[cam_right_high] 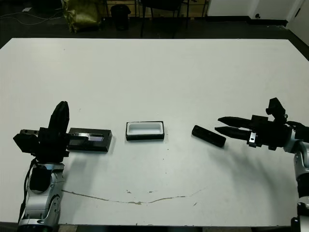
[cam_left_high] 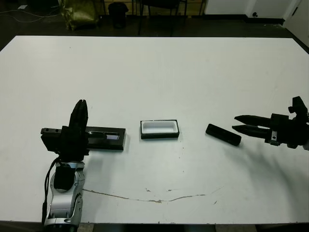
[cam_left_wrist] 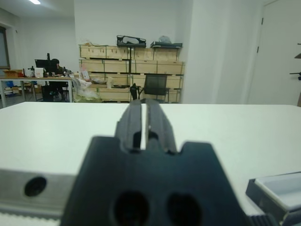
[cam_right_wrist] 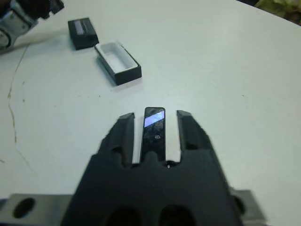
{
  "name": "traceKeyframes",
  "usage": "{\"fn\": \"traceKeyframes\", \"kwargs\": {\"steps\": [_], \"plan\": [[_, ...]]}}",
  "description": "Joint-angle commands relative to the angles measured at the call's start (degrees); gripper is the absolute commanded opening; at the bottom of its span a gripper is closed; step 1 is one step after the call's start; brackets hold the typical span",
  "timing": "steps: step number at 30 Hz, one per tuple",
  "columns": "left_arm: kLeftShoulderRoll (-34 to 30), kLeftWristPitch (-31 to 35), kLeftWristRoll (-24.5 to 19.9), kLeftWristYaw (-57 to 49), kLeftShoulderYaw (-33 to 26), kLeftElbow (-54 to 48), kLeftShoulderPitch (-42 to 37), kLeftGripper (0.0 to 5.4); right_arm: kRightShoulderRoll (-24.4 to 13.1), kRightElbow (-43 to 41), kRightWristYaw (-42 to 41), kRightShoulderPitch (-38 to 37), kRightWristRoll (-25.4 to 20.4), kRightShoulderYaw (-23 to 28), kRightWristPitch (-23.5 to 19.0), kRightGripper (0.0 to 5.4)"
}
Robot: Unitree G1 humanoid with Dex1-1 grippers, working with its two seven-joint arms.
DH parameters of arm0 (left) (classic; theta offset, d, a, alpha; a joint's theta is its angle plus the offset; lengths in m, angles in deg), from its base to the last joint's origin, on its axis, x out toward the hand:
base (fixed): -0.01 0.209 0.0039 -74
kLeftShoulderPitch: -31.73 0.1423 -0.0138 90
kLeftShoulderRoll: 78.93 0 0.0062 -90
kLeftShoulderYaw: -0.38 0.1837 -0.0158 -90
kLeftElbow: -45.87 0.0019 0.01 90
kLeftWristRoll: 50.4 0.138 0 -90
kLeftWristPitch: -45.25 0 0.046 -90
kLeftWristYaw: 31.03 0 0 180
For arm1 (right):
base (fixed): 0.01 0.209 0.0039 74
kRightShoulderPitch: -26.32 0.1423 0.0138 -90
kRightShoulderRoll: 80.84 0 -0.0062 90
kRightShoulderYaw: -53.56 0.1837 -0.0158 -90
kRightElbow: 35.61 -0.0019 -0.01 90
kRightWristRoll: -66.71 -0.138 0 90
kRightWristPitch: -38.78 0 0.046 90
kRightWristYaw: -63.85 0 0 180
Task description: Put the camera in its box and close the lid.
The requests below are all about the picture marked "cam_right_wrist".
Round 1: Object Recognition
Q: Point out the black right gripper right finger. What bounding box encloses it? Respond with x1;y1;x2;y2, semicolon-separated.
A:
176;110;212;163

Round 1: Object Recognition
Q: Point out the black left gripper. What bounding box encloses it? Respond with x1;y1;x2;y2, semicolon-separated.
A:
32;0;65;21

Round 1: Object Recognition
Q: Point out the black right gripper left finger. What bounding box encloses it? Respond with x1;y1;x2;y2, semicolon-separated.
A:
101;113;136;168

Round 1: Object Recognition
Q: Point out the slim black camera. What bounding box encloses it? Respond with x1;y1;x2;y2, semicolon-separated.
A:
140;107;166;163

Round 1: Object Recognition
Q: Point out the black glossy box lid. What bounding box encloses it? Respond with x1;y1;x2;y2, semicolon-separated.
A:
67;16;99;51

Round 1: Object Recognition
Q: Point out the black box base white inlay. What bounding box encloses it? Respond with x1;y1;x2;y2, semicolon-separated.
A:
95;40;143;87

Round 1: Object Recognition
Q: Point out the yellow-green crumpled sack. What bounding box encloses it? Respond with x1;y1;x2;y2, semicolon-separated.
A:
255;0;301;25

